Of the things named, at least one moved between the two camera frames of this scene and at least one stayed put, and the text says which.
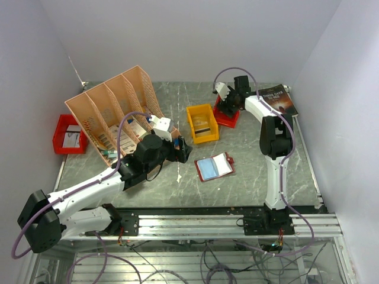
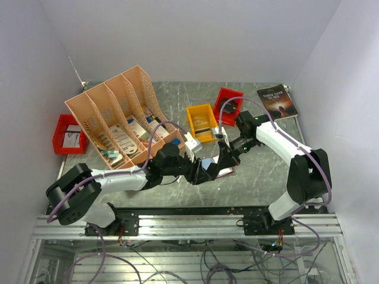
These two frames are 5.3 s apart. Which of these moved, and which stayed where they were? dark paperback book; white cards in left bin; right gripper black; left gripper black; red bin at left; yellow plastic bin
Moved: right gripper black; left gripper black
Stayed: dark paperback book; white cards in left bin; red bin at left; yellow plastic bin
